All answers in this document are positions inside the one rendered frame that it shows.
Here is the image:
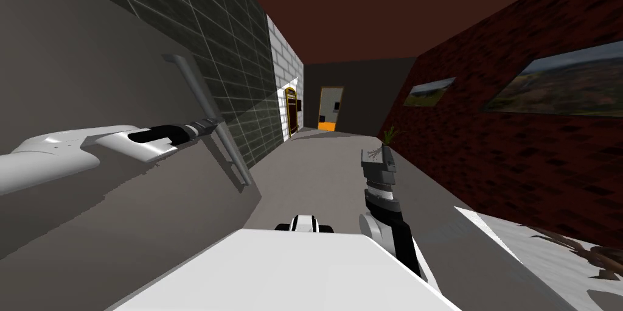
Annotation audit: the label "grey door leaf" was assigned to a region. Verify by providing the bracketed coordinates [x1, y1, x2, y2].
[0, 0, 263, 311]

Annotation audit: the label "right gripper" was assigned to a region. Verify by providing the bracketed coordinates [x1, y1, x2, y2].
[360, 145, 398, 187]

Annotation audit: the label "long grey bar handle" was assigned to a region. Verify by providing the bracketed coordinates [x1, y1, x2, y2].
[162, 54, 254, 187]

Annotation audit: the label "yellow-framed dark door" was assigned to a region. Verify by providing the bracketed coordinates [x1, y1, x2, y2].
[283, 86, 300, 138]

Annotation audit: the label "green potted plant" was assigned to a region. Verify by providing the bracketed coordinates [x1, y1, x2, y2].
[381, 125, 406, 147]

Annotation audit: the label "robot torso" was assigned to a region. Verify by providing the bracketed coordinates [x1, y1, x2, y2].
[111, 214, 462, 311]

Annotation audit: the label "grey and orange door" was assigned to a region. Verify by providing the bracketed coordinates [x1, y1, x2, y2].
[318, 86, 345, 132]

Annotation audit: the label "small landscape picture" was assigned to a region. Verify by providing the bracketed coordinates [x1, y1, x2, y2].
[403, 77, 458, 108]

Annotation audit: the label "large landscape picture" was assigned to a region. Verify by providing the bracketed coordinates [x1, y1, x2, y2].
[482, 40, 623, 118]

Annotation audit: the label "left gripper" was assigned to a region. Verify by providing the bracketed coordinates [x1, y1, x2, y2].
[196, 116, 221, 137]

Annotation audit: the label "white table with brown branch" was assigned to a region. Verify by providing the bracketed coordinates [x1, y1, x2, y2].
[454, 206, 623, 311]

